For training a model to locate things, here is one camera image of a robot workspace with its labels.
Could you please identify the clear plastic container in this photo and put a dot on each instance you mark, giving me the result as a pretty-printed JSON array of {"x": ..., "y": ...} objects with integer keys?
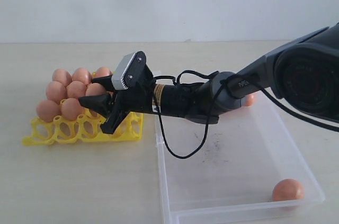
[{"x": 226, "y": 172}]

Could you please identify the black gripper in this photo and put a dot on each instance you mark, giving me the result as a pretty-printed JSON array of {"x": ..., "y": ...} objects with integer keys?
[{"x": 190, "y": 101}]

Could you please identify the yellow plastic egg tray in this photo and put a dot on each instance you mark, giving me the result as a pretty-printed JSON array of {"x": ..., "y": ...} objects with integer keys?
[{"x": 85, "y": 128}]

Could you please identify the brown egg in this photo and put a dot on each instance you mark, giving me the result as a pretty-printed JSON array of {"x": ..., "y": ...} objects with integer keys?
[
  {"x": 46, "y": 110},
  {"x": 81, "y": 74},
  {"x": 102, "y": 72},
  {"x": 95, "y": 89},
  {"x": 76, "y": 89},
  {"x": 288, "y": 189},
  {"x": 56, "y": 91},
  {"x": 250, "y": 99},
  {"x": 62, "y": 76},
  {"x": 71, "y": 109}
]

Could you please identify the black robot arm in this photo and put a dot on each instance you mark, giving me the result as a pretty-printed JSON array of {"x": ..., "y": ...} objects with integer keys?
[{"x": 304, "y": 72}]

